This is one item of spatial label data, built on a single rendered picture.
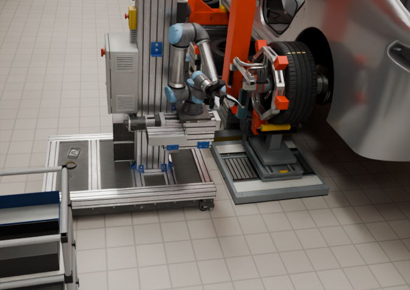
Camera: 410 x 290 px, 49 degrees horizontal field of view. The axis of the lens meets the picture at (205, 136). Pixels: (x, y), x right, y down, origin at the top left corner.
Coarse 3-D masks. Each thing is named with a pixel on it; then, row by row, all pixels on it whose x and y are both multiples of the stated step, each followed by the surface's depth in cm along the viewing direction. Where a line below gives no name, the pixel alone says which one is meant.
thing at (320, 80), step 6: (318, 66) 363; (324, 66) 359; (318, 72) 364; (324, 72) 356; (318, 78) 360; (324, 78) 356; (330, 78) 352; (318, 84) 358; (324, 84) 357; (330, 84) 352; (318, 90) 361; (324, 90) 357; (330, 90) 353; (318, 96) 366; (324, 96) 358; (318, 102) 367; (324, 102) 362
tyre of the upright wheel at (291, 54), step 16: (272, 48) 355; (288, 48) 340; (304, 48) 342; (288, 64) 331; (304, 64) 334; (288, 80) 331; (304, 80) 332; (288, 96) 333; (304, 96) 335; (288, 112) 340; (304, 112) 344
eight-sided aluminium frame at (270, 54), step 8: (264, 48) 349; (256, 56) 366; (272, 56) 337; (272, 64) 336; (256, 72) 379; (280, 72) 334; (280, 80) 334; (280, 88) 332; (256, 96) 383; (256, 104) 377; (272, 104) 341; (264, 112) 368; (272, 112) 342
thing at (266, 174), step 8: (248, 144) 412; (248, 152) 403; (256, 160) 392; (256, 168) 387; (264, 168) 383; (272, 168) 380; (280, 168) 385; (288, 168) 384; (296, 168) 387; (264, 176) 373; (272, 176) 375; (280, 176) 378; (288, 176) 380; (296, 176) 382
